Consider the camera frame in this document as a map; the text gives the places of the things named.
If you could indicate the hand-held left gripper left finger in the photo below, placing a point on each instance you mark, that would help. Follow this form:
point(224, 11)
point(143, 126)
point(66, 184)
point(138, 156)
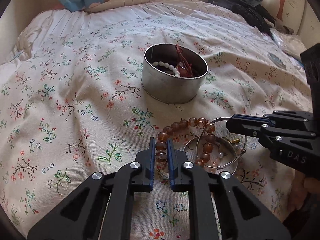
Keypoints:
point(151, 160)

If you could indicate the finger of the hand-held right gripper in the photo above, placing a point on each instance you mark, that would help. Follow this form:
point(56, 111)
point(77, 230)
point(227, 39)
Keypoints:
point(245, 127)
point(246, 116)

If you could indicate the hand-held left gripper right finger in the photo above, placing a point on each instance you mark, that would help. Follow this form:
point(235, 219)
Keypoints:
point(171, 162)

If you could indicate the round metal tin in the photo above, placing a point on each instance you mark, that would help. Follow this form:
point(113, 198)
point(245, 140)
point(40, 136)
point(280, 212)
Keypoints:
point(170, 87)

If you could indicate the person's right hand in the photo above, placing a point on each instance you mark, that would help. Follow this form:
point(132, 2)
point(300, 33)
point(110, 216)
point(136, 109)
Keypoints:
point(312, 184)

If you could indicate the gold charm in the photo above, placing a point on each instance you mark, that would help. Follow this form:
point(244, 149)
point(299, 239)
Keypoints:
point(233, 142)

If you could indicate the silver band bangle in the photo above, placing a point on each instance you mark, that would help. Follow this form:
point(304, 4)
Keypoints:
point(230, 141)

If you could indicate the round printed tin lid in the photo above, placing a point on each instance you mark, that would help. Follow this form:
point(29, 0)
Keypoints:
point(277, 60)

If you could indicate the clear plastic bag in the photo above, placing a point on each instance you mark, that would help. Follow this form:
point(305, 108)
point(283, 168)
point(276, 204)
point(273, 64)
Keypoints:
point(290, 42)

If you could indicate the brown cloth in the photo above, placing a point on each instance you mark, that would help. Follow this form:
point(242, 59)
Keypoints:
point(286, 29)

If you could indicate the floral duvet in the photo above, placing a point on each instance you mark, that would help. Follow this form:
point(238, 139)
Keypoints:
point(75, 92)

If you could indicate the black jacket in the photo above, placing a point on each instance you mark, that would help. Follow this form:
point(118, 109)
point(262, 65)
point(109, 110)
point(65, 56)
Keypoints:
point(245, 11)

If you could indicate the beige striped blanket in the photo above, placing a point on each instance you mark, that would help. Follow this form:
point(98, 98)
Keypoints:
point(150, 1)

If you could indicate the tree wall sticker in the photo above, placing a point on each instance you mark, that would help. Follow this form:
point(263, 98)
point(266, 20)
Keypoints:
point(282, 2)

